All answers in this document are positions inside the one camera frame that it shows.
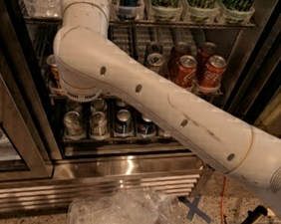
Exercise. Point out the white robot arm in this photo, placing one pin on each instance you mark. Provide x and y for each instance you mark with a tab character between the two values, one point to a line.
88	64

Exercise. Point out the stainless steel fridge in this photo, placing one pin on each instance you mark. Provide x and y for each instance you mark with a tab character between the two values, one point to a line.
87	167

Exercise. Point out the left glass fridge door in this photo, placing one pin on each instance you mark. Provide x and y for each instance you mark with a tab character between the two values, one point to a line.
24	156

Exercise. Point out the right fridge door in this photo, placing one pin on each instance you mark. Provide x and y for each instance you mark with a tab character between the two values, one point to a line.
252	83

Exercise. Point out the green can left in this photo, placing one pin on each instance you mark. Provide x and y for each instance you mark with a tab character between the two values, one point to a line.
163	9

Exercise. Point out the dark can rear middle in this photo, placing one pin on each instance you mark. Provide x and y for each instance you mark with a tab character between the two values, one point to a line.
152	47

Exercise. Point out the silver can front middle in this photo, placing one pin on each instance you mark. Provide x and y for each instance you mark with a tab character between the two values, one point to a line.
155	62

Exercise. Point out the silver can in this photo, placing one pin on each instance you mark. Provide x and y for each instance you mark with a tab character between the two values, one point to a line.
98	124
71	105
73	125
155	62
98	105

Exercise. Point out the green can middle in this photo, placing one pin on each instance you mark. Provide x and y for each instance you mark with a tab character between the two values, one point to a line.
200	10

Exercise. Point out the red cola can rear left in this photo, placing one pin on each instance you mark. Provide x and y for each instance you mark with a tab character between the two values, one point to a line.
178	50

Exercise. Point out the red cola can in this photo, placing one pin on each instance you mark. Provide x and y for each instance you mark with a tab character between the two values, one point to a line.
178	50
205	51
184	71
212	72

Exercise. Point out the gold can front left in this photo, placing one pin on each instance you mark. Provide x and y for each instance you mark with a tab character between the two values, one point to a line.
53	70

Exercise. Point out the red cola can front left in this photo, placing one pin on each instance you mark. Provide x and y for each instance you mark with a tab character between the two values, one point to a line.
184	71

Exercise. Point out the blue pepsi can rear left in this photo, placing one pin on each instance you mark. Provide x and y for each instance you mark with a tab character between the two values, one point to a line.
121	104

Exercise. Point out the blue pepsi can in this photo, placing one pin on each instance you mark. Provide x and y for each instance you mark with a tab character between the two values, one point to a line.
123	124
121	104
145	126

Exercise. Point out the red cola can rear right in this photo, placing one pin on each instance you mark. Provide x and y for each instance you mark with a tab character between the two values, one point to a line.
205	51

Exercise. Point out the silver can bottom rear left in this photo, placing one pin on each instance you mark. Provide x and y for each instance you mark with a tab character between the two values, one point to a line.
71	105

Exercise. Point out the red cola can front right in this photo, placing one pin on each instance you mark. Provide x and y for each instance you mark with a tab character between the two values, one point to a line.
212	72

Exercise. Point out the blue pepsi can front left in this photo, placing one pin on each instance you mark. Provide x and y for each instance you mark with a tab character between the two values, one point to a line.
123	124

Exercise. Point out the silver can bottom front left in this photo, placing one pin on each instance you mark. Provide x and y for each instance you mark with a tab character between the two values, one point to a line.
73	125

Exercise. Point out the blue pepsi can front right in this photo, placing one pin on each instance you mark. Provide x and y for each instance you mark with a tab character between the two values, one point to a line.
145	126

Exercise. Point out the clear plastic bin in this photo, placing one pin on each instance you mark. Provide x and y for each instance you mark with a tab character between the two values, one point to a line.
143	206

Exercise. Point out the blue tape cross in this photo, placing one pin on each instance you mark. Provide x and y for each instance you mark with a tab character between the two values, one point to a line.
193	209

